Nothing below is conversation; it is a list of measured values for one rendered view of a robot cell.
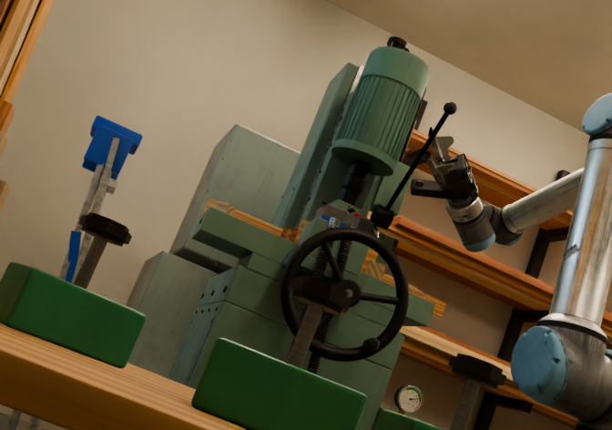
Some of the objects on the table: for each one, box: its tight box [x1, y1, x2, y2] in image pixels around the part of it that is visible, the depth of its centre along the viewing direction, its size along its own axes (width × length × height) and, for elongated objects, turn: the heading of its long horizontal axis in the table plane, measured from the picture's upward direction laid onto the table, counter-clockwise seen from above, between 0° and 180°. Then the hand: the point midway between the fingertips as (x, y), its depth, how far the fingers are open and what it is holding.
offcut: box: [365, 261, 385, 280], centre depth 208 cm, size 4×4×4 cm
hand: (427, 142), depth 220 cm, fingers open, 14 cm apart
